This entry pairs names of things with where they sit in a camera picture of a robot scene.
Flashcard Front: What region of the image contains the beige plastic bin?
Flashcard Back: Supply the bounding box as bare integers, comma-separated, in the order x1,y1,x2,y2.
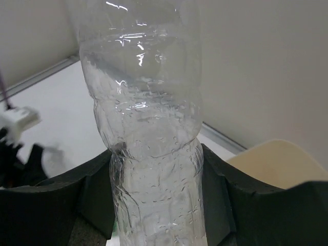
227,139,327,189

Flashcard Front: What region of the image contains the small clear bottle white cap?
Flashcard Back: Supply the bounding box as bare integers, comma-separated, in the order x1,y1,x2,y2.
66,1,207,245

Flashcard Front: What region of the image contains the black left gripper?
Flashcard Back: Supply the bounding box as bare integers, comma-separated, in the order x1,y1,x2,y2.
1,128,48,189

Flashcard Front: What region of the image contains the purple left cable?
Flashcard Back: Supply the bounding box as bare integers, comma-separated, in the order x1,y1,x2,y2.
0,66,13,111

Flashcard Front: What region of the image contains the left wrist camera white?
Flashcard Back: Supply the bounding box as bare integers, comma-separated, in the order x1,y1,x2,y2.
1,107,41,145

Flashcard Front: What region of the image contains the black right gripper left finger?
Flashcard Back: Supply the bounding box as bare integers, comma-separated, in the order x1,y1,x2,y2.
1,150,115,245

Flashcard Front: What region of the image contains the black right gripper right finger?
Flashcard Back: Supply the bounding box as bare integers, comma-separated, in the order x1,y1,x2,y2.
202,147,327,245

